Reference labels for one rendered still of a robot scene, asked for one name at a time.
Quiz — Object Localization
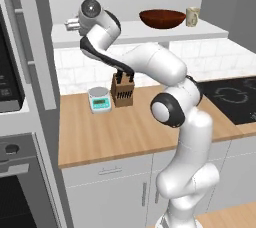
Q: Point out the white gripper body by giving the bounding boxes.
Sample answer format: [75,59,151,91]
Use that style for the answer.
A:
[64,17,81,33]

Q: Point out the grey tall cabinet door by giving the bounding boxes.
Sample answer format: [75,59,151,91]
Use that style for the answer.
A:
[13,0,58,111]

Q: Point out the black microwave oven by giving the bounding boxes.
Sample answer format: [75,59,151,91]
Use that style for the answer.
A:
[0,5,26,113]

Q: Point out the white teal kitchen scale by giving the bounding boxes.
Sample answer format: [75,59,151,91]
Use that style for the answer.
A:
[87,86,112,114]

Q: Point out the brown wooden knife block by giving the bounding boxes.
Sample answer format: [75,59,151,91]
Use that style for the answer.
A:
[110,72,136,108]

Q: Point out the dark brown bowl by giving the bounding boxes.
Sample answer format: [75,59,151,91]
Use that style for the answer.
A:
[138,9,187,30]

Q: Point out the cream mug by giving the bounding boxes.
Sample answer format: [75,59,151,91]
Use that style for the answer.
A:
[185,6,201,28]

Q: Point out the grey oven knob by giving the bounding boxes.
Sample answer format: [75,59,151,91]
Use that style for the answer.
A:
[4,143,21,156]

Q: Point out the white drawer front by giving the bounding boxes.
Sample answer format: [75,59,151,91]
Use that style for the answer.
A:
[61,153,155,189]

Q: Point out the grey oven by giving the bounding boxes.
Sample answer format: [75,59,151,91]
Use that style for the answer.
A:
[0,133,62,228]

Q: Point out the black hob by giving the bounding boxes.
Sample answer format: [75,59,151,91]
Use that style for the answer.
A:
[196,76,256,126]

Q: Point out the white cupboard door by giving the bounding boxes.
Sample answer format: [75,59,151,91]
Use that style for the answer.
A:
[65,173,150,228]
[147,151,182,228]

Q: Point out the white cupboard run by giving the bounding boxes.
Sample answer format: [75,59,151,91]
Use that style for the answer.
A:
[205,135,256,214]

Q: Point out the grey tall cabinet handle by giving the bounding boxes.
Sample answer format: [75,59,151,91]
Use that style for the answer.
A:
[13,7,36,69]

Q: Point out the white wall shelf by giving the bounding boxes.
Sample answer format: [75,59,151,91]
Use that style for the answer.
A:
[51,18,230,50]

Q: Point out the grey drawer handle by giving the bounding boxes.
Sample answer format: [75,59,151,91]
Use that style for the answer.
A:
[97,167,124,176]

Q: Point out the grey oven door handle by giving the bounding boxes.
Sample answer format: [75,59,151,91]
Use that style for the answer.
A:
[0,163,31,178]

